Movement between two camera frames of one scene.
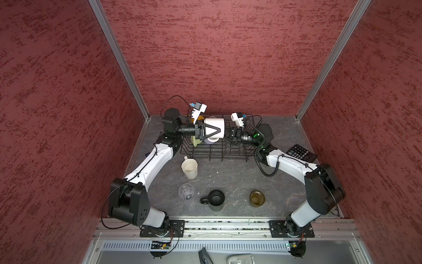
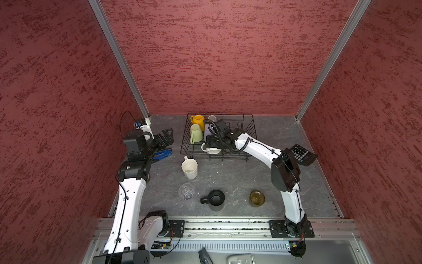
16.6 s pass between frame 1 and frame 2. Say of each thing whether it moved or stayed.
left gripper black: moved
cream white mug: stayed
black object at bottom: stayed
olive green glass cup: stayed
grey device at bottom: stayed
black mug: stayed
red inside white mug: moved
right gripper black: moved
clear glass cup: stayed
